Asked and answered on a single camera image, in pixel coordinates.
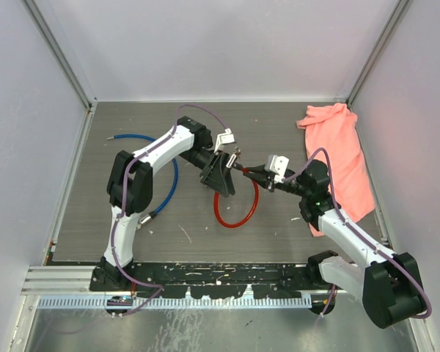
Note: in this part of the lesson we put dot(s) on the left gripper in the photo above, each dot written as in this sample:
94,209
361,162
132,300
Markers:
216,174

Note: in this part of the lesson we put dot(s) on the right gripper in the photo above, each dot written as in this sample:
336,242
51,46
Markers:
261,176

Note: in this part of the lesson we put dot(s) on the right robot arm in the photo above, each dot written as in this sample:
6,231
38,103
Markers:
387,284

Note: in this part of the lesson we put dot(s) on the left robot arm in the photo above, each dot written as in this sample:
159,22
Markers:
130,187

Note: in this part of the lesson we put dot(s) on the pink cloth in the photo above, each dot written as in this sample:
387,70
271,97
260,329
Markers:
334,129

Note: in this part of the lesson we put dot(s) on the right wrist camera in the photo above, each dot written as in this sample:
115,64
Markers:
277,165

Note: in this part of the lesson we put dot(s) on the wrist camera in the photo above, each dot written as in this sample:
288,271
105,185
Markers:
224,139
277,165

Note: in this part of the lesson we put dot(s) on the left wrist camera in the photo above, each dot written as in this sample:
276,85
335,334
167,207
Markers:
224,139

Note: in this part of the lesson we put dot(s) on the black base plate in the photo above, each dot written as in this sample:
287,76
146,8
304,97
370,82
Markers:
212,280

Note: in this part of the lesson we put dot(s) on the slotted cable duct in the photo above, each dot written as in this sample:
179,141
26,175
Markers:
246,301

